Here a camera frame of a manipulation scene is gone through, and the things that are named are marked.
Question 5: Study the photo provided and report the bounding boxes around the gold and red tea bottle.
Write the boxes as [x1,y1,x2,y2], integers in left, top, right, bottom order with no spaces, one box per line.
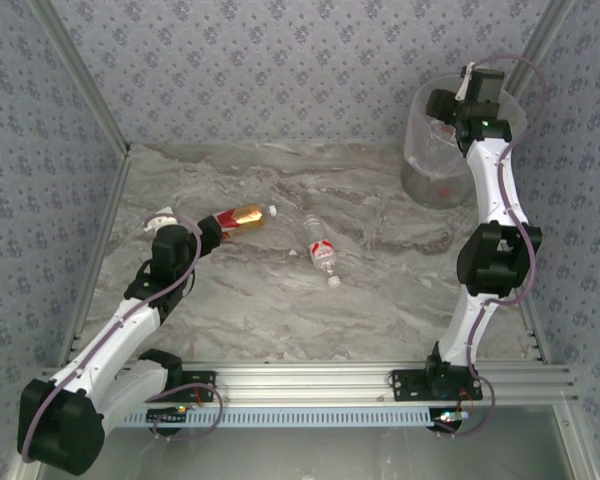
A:
[214,202,280,244]

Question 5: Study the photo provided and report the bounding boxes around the clear plastic bin liner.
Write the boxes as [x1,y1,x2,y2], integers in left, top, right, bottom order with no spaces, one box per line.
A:
[403,74,527,181]

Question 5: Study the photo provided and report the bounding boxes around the grey translucent waste bin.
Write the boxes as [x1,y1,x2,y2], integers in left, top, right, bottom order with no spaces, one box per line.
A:
[401,74,527,211]

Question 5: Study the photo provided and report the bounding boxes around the clear water bottle red label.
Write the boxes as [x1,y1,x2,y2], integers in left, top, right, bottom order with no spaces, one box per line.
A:
[301,214,342,289]

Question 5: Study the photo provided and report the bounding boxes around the small controller board with LED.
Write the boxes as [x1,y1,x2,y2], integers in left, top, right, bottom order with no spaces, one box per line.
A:
[147,405,190,425]
[432,409,470,432]

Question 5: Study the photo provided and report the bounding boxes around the grey metal panel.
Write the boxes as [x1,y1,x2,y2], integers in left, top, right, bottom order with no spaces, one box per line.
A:
[34,404,576,480]

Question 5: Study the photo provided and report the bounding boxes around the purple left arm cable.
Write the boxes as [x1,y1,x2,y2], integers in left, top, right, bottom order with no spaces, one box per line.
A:
[19,212,225,464]

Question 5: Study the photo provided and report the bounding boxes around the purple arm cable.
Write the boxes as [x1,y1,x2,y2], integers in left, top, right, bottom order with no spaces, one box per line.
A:
[434,52,549,439]
[19,212,225,464]

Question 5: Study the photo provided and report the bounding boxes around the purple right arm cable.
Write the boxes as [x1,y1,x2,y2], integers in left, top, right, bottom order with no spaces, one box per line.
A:
[434,52,549,439]

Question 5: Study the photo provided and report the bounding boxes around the aluminium side rail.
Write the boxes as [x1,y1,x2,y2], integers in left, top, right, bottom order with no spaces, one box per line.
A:
[59,147,132,361]
[517,299,552,364]

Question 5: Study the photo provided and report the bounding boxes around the aluminium frame post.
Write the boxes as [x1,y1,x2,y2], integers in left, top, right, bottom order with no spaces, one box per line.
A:
[552,404,599,480]
[32,0,132,156]
[502,0,579,96]
[4,449,41,480]

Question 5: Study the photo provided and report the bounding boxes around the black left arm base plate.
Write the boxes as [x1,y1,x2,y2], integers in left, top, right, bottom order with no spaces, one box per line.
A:
[149,369,217,404]

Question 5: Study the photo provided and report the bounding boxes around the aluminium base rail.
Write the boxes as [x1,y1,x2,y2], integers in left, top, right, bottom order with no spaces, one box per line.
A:
[34,362,579,406]

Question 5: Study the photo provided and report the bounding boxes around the pale blue slotted cable duct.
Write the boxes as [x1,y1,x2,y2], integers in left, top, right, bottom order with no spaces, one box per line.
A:
[104,407,439,429]

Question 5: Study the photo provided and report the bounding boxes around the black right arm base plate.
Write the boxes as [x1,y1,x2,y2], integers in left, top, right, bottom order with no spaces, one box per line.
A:
[390,369,484,403]

